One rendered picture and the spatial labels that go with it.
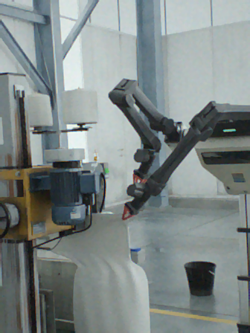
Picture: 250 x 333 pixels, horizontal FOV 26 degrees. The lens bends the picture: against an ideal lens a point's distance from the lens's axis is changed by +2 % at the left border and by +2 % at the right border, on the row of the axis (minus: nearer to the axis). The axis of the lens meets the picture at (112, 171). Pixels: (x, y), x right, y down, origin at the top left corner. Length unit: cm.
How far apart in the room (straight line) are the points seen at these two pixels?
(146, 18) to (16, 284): 954
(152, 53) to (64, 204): 923
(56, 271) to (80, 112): 124
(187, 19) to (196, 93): 148
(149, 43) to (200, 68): 118
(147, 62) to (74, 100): 905
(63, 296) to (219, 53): 833
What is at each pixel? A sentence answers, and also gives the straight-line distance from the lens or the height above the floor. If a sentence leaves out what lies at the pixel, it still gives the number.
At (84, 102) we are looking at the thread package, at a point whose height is 162.
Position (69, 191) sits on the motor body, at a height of 123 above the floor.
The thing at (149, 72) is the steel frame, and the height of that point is 285.
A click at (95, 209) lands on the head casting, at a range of 282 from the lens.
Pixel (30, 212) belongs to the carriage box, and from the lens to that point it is 241.
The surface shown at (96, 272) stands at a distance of 270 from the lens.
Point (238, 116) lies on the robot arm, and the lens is 238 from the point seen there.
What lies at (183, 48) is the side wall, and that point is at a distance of 1140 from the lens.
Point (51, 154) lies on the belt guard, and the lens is 232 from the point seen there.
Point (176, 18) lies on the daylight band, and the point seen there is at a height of 389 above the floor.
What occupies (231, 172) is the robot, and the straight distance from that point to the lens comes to 283.
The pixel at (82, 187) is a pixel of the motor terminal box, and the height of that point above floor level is 124.
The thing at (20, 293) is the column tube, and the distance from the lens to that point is 250.
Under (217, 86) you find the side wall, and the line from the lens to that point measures 1102.
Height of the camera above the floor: 143
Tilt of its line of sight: 3 degrees down
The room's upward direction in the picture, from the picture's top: 3 degrees counter-clockwise
